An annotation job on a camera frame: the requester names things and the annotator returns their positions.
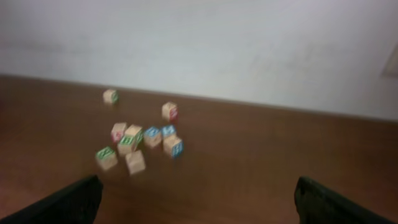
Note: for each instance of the wooden block green letter B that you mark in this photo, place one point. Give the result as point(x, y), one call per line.
point(126, 145)

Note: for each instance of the far wooden block green side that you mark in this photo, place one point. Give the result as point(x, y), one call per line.
point(110, 96)

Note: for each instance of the wooden block blue side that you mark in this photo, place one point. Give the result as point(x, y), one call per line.
point(173, 146)

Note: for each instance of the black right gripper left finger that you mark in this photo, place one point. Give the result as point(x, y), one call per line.
point(77, 203)

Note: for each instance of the wooden block blue letter D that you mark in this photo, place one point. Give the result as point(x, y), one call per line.
point(152, 137)

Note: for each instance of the wooden block red side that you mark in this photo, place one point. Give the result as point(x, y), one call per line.
point(169, 111)

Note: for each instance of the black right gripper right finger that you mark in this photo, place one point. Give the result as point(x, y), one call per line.
point(317, 204)

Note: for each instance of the wooden block green letter R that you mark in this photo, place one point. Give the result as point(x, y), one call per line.
point(106, 158)

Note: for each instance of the wooden block blue number 5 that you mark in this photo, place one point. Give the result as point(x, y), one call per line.
point(168, 131)

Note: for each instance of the wooden block red letter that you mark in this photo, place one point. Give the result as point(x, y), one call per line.
point(118, 131)

